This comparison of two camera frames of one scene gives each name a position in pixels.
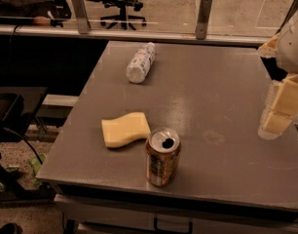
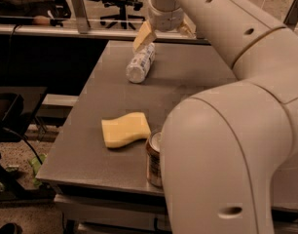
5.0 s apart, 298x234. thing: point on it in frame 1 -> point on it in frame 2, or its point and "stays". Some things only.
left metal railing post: [82, 19] stays
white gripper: [294, 51] -> [166, 19]
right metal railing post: [293, 10] stays
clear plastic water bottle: [139, 64] stays
